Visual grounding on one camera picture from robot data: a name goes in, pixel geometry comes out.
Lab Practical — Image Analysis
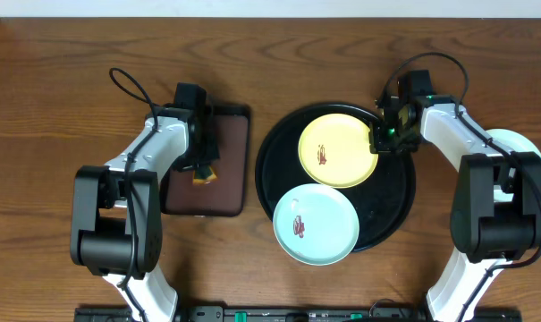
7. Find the green and orange sponge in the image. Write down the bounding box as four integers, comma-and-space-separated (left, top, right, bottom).
192, 165, 217, 185

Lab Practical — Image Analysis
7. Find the yellow plate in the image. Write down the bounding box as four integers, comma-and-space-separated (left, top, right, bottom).
298, 114, 378, 189

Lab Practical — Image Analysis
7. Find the light blue plate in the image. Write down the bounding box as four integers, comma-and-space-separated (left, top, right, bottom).
272, 183, 359, 266
486, 129, 541, 202

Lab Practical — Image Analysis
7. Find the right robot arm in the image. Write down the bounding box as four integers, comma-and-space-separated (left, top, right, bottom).
372, 93, 541, 321

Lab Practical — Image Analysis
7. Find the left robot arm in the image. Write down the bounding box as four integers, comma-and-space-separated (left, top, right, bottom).
70, 106, 214, 321

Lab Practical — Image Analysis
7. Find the black round tray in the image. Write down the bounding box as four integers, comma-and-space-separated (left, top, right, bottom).
255, 102, 416, 252

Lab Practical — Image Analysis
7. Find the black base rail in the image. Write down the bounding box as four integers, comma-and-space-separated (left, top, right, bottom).
73, 306, 523, 322

